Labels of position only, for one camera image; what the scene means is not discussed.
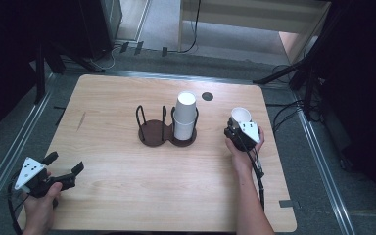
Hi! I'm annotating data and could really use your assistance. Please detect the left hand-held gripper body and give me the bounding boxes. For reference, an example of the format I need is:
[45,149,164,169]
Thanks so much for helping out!
[14,157,76,199]

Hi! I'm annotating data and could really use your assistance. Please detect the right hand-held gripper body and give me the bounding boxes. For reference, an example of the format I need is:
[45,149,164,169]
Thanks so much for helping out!
[223,117,262,153]

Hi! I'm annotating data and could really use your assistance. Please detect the single white paper cup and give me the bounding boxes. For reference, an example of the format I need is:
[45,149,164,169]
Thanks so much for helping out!
[230,106,253,127]

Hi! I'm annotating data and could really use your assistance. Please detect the stack of white paper cups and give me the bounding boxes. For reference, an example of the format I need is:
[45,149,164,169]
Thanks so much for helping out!
[173,90,198,141]

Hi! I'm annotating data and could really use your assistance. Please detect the dark brown wire cup holder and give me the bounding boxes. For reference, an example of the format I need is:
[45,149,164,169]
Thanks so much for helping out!
[135,104,200,148]

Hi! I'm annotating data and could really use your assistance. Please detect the person's right hand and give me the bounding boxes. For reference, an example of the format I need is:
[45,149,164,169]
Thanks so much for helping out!
[225,126,266,173]

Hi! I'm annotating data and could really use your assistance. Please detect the person's left hand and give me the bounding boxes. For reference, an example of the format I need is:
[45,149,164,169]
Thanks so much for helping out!
[22,181,64,235]

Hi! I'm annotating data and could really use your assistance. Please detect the black tape piece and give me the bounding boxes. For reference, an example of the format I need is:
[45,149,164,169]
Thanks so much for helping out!
[278,199,296,209]

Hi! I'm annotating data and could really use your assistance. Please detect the black stand legs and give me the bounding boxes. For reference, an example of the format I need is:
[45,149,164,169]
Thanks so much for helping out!
[32,40,106,106]

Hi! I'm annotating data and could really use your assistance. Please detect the black metal stand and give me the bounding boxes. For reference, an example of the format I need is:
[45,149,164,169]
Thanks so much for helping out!
[253,0,353,92]

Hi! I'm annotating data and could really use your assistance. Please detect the white open cabinet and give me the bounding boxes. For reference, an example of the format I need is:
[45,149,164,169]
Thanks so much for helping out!
[177,0,333,66]

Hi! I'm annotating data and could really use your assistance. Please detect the black cabinet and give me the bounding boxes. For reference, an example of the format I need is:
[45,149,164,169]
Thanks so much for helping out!
[77,0,123,61]

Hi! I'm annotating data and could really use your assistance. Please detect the aluminium floor rail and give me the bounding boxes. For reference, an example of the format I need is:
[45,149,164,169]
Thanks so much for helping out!
[0,72,55,218]
[292,89,357,235]

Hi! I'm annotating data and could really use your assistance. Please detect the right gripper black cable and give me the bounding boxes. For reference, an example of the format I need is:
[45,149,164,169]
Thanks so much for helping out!
[240,136,266,212]

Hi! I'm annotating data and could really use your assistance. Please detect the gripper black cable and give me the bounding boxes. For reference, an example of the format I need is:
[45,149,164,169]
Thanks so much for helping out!
[240,136,266,212]
[7,172,25,235]

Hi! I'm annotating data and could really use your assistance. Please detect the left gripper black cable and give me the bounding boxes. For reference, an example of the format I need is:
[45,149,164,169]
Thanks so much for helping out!
[7,172,25,235]

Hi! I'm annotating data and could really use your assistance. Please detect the black floor cables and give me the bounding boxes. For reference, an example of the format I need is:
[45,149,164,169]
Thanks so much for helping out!
[265,63,324,133]

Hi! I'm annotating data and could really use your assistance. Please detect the hanging black cable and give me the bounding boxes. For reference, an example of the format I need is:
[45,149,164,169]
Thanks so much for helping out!
[178,0,203,55]

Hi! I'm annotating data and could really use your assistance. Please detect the white floor cable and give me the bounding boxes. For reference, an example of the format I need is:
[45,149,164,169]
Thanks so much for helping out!
[89,44,122,71]

